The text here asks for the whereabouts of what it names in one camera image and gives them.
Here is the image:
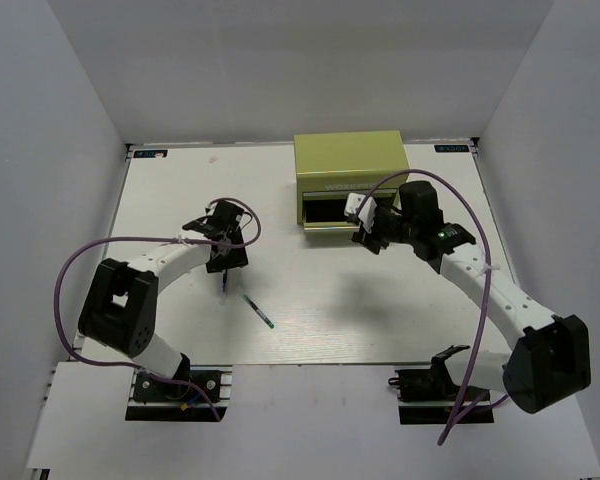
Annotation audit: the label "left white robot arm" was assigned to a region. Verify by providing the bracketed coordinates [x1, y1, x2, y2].
[78, 198, 261, 399]

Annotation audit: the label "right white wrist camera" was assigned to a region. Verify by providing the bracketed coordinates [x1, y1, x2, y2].
[344, 193, 377, 233]

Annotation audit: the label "green pen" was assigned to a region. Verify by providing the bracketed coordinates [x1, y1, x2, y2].
[240, 293, 275, 329]

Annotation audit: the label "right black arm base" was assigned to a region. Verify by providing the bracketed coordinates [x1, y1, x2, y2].
[387, 366, 494, 426]

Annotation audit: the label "green metal drawer toolbox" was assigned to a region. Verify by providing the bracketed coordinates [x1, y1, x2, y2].
[294, 131, 409, 234]

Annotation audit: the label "blue pen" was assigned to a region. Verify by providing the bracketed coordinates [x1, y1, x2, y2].
[220, 270, 229, 305]

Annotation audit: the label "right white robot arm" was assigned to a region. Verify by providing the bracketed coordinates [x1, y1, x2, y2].
[344, 181, 591, 414]

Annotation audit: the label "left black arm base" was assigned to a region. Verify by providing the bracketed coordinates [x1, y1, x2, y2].
[125, 366, 233, 423]

